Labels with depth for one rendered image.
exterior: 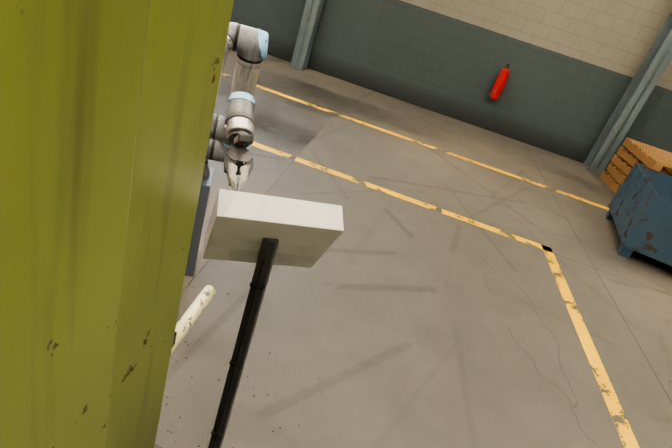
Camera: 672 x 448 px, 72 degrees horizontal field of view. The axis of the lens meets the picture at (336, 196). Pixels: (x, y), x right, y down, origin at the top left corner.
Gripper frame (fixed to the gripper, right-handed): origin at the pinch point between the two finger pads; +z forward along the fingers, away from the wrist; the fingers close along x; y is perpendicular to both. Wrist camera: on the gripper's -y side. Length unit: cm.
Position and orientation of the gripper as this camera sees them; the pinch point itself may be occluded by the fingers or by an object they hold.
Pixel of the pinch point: (237, 186)
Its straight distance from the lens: 141.9
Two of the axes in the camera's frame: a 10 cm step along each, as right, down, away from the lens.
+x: -9.3, -1.4, -3.3
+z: 0.5, 8.6, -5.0
